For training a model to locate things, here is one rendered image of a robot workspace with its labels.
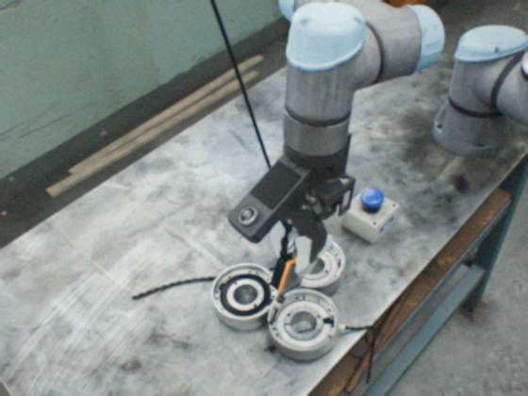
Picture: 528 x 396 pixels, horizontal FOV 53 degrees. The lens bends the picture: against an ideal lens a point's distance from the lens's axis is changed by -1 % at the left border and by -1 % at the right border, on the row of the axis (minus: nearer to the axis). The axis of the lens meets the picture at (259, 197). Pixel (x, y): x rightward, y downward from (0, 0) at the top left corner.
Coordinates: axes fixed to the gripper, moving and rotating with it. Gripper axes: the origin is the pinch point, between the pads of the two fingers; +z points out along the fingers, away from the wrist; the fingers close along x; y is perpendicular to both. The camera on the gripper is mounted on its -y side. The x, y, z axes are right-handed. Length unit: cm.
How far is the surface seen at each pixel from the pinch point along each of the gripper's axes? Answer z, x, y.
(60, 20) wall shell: 28, 164, 48
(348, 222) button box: 8.7, 5.0, 21.4
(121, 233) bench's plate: 14.8, 35.3, -6.5
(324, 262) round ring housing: 8.9, 1.8, 11.3
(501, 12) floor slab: 57, 85, 276
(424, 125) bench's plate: 6, 11, 55
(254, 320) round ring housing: 10.5, 2.2, -4.3
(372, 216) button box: 5.6, 1.4, 22.9
